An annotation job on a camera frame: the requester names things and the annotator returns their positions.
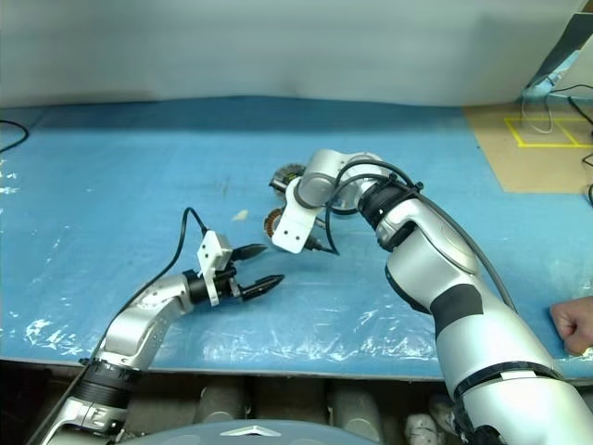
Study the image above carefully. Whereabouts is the grey rounded cylinder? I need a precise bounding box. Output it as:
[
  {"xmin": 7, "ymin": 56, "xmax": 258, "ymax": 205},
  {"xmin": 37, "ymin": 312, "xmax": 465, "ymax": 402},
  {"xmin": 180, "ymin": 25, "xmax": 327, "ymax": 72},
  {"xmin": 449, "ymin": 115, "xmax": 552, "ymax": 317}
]
[
  {"xmin": 198, "ymin": 382, "xmax": 246, "ymax": 423},
  {"xmin": 329, "ymin": 387, "xmax": 384, "ymax": 439}
]

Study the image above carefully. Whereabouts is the grey robot torso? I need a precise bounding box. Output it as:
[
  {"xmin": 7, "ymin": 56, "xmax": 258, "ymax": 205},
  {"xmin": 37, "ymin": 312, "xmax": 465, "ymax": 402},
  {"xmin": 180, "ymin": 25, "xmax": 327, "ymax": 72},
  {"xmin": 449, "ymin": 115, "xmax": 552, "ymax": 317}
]
[{"xmin": 192, "ymin": 419, "xmax": 334, "ymax": 445}]

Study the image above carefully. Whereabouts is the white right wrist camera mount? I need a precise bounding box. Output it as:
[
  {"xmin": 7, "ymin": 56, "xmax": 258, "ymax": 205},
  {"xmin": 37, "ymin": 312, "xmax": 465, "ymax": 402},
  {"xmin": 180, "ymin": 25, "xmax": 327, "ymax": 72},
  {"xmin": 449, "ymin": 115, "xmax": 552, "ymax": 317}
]
[{"xmin": 271, "ymin": 178, "xmax": 321, "ymax": 255}]

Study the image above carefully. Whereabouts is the silver spoked rotor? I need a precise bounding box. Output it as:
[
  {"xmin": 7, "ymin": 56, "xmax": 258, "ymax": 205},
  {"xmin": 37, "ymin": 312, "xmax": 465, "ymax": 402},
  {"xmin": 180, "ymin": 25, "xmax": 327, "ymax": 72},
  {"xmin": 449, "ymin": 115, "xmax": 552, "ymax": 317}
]
[{"xmin": 329, "ymin": 184, "xmax": 361, "ymax": 217}]

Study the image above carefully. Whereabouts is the motor housing with copper windings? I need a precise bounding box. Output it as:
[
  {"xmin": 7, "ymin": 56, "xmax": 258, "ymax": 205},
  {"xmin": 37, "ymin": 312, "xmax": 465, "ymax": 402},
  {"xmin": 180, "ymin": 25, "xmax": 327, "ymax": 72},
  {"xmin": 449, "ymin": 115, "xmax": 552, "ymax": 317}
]
[{"xmin": 262, "ymin": 207, "xmax": 284, "ymax": 241}]

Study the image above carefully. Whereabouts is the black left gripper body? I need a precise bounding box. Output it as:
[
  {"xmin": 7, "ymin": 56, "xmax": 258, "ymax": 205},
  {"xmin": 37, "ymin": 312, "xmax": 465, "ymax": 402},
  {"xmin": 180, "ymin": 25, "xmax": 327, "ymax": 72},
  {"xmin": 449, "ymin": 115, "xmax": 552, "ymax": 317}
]
[{"xmin": 215, "ymin": 266, "xmax": 245, "ymax": 303}]

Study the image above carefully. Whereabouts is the grey finned motor lid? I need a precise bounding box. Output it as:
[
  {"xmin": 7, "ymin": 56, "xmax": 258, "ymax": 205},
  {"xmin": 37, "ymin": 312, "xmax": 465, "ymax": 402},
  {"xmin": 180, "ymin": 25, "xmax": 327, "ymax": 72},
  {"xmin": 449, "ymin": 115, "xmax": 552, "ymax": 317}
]
[{"xmin": 268, "ymin": 162, "xmax": 309, "ymax": 196}]

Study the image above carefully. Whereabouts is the blue plastic table cover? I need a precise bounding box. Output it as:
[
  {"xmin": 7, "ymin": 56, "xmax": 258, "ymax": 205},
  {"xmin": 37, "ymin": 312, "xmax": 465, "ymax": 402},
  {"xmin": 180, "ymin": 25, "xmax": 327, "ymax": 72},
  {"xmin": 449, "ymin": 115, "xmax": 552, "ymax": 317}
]
[{"xmin": 0, "ymin": 95, "xmax": 593, "ymax": 384}]

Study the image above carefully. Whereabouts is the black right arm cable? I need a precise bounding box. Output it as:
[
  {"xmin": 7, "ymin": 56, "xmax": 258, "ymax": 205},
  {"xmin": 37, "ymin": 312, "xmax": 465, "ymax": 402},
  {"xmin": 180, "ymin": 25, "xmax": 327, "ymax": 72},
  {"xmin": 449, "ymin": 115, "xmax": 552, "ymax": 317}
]
[{"xmin": 322, "ymin": 157, "xmax": 520, "ymax": 316}]

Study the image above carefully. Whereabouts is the light blue stand foot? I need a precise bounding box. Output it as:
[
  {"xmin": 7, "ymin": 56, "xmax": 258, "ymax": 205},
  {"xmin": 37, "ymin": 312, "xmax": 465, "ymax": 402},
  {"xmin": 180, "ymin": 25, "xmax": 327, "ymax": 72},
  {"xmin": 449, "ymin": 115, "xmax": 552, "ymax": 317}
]
[{"xmin": 521, "ymin": 48, "xmax": 580, "ymax": 101}]

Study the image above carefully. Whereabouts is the brown cardboard sheet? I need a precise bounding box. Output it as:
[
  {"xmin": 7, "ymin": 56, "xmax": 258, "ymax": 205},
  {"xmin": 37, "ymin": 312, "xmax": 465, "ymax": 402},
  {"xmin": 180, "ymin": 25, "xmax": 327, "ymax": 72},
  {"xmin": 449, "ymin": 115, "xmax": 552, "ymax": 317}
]
[{"xmin": 462, "ymin": 105, "xmax": 593, "ymax": 194}]

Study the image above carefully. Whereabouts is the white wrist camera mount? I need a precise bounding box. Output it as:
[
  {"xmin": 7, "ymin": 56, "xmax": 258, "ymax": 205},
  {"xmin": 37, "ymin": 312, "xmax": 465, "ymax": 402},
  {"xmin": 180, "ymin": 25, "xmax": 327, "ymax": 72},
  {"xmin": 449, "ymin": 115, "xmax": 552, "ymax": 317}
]
[
  {"xmin": 271, "ymin": 178, "xmax": 321, "ymax": 255},
  {"xmin": 196, "ymin": 230, "xmax": 233, "ymax": 307}
]

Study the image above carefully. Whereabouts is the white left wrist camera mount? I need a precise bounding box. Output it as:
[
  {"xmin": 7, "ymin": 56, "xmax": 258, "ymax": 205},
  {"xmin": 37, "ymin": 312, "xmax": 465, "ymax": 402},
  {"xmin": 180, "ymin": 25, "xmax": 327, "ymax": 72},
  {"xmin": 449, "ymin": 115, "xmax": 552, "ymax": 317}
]
[{"xmin": 196, "ymin": 230, "xmax": 233, "ymax": 307}]

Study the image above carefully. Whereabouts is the black cable loop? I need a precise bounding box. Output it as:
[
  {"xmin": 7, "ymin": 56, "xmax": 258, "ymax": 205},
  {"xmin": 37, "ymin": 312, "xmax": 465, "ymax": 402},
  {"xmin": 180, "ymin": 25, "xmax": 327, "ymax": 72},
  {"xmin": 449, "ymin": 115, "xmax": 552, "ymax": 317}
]
[{"xmin": 0, "ymin": 119, "xmax": 30, "ymax": 154}]

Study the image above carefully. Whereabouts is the thin white cable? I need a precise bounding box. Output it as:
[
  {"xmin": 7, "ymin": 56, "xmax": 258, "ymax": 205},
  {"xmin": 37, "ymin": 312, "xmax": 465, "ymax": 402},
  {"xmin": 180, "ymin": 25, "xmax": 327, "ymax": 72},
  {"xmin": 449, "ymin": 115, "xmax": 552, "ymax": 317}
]
[{"xmin": 521, "ymin": 90, "xmax": 555, "ymax": 135}]

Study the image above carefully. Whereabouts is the person's bare hand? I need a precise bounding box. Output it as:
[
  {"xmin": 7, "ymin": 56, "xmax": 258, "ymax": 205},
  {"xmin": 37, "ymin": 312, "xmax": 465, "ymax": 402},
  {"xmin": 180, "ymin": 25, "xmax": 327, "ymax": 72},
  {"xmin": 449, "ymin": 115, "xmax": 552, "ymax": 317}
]
[{"xmin": 549, "ymin": 296, "xmax": 593, "ymax": 357}]

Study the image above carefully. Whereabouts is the white crumpled object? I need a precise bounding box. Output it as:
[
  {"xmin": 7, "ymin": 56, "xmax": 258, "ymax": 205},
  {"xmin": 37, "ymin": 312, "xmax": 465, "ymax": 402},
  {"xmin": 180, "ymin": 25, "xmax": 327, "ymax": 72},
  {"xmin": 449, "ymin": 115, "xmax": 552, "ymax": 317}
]
[{"xmin": 405, "ymin": 393, "xmax": 458, "ymax": 445}]

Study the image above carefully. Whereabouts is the dark slanted stand panel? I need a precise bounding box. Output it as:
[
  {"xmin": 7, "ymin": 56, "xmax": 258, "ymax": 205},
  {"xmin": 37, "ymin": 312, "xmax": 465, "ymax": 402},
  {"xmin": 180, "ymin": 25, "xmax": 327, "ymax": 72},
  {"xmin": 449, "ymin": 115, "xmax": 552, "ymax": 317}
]
[{"xmin": 525, "ymin": 12, "xmax": 593, "ymax": 92}]

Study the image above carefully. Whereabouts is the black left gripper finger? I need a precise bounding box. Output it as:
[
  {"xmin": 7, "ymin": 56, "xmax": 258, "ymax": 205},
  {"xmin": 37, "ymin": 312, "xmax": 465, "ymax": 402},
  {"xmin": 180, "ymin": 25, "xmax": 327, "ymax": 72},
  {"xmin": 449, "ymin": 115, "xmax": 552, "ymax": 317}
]
[
  {"xmin": 231, "ymin": 243, "xmax": 269, "ymax": 262},
  {"xmin": 240, "ymin": 273, "xmax": 286, "ymax": 300}
]

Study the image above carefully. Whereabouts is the thin black cable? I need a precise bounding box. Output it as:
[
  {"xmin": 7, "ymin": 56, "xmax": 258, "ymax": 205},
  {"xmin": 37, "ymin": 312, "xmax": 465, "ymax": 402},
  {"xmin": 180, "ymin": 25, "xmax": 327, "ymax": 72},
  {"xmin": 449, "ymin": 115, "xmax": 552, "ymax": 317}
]
[{"xmin": 549, "ymin": 82, "xmax": 593, "ymax": 122}]

